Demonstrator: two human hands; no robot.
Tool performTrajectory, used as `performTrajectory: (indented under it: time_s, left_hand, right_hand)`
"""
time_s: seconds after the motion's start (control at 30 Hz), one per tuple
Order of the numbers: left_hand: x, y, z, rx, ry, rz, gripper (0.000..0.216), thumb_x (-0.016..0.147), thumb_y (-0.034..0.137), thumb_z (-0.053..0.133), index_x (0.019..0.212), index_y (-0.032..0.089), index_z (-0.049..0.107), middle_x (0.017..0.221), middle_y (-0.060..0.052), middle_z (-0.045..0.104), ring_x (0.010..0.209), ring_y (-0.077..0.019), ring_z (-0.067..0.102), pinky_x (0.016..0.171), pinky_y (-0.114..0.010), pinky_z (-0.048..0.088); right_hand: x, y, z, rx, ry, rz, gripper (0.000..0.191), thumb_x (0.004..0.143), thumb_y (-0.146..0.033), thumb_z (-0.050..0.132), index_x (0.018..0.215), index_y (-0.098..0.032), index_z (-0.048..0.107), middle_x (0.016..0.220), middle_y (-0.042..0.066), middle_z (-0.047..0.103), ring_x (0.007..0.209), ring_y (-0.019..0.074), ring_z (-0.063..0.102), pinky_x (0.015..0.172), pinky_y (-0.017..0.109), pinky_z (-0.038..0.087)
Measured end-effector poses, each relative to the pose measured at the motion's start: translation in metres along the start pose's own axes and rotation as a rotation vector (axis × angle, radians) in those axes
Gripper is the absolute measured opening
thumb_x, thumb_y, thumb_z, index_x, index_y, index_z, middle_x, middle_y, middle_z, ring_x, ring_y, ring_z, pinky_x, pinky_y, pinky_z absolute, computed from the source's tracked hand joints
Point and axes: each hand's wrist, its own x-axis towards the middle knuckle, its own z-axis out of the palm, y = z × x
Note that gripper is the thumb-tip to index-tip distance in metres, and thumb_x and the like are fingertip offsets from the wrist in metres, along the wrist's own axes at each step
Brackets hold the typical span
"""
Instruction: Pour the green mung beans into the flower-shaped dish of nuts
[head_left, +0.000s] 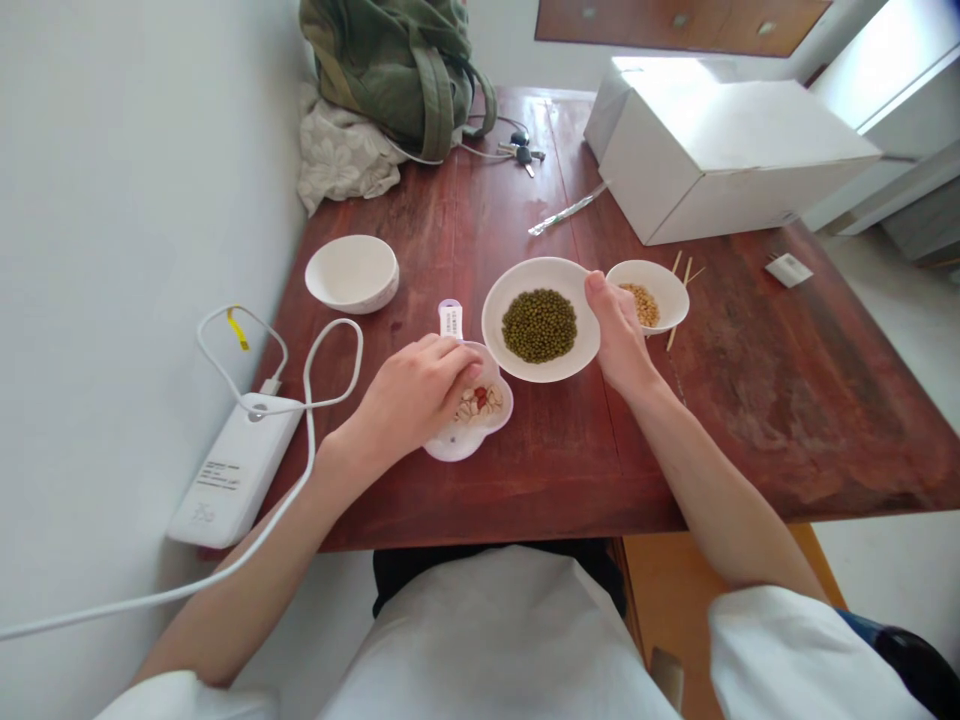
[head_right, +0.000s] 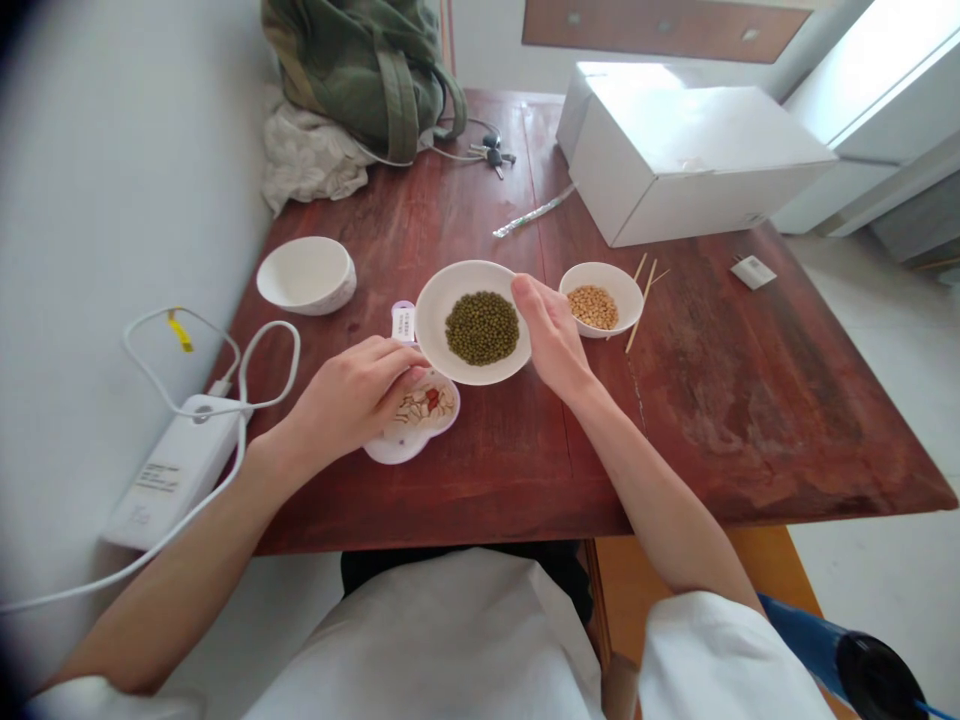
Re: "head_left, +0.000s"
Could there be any short white cable yellow tag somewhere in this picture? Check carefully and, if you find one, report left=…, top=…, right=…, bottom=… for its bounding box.
left=197, top=302, right=289, bottom=397

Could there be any white labelled plastic spoon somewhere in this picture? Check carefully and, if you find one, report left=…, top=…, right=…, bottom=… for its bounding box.
left=437, top=299, right=468, bottom=345

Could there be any yellow wooden chair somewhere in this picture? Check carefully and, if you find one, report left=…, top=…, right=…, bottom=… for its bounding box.
left=611, top=521, right=849, bottom=714

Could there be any bunch of keys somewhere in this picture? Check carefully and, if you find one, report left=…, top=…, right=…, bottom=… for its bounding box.
left=496, top=131, right=547, bottom=180

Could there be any brown wooden cabinet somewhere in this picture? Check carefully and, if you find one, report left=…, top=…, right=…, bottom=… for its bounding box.
left=533, top=0, right=834, bottom=60

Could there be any white charger plug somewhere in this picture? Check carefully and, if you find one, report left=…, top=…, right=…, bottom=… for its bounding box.
left=763, top=252, right=815, bottom=290

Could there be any white bowl of green beans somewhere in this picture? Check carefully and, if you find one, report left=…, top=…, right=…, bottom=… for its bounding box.
left=481, top=256, right=605, bottom=385

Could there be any floral beige cloth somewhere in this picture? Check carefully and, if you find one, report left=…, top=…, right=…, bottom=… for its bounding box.
left=297, top=82, right=403, bottom=219

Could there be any white power bank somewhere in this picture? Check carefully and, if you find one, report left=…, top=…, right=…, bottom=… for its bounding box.
left=165, top=391, right=305, bottom=549

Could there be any person's right hand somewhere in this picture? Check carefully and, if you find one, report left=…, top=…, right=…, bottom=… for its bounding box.
left=583, top=271, right=666, bottom=396

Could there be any thin white cord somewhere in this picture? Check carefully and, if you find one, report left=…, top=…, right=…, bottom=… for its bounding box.
left=397, top=116, right=526, bottom=164

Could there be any person's body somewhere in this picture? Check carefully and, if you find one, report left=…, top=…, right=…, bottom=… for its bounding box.
left=322, top=539, right=684, bottom=720

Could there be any white cardboard box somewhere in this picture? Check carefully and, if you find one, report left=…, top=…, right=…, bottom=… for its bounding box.
left=583, top=56, right=885, bottom=247

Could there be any green backpack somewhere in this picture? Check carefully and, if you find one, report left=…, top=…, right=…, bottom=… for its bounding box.
left=299, top=0, right=499, bottom=163

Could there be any small white bowl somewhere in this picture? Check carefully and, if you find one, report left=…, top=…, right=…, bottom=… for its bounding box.
left=605, top=259, right=691, bottom=337

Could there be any pile of green mung beans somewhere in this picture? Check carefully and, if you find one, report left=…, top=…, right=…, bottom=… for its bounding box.
left=500, top=288, right=580, bottom=365

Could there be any empty white bowl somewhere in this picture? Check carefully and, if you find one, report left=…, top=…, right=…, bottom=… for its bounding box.
left=304, top=234, right=400, bottom=316

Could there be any white flower-shaped dish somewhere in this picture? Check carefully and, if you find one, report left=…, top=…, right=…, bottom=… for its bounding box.
left=422, top=341, right=516, bottom=462

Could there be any person's left hand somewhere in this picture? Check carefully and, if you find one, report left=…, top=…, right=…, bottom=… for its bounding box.
left=335, top=333, right=487, bottom=470

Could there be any white appliance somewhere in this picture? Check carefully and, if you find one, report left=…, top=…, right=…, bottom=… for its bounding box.
left=806, top=0, right=960, bottom=265

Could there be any long white cable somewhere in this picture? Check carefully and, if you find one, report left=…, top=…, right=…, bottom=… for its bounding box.
left=0, top=317, right=366, bottom=641

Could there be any pile of mixed nuts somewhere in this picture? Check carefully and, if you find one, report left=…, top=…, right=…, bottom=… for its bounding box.
left=453, top=382, right=505, bottom=423

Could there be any pile of yellow soybeans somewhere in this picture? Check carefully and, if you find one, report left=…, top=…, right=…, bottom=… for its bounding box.
left=618, top=281, right=663, bottom=329

